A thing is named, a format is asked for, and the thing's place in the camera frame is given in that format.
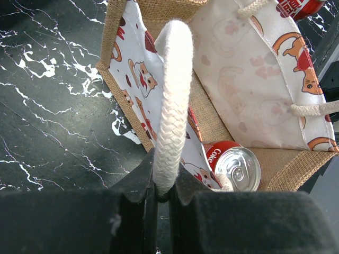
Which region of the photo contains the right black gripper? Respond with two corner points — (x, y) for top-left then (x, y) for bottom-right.
(309, 25), (339, 103)

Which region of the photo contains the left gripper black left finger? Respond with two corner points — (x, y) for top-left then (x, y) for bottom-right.
(1, 150), (155, 253)

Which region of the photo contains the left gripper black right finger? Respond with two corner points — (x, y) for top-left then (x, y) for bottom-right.
(169, 168), (338, 253)

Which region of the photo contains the red soda can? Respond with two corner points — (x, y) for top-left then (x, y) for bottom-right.
(276, 0), (326, 22)

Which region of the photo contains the purple can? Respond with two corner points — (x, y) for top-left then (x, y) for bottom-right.
(203, 141), (261, 192)

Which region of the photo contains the patterned canvas tote bag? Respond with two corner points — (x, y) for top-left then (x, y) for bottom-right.
(97, 1), (338, 194)

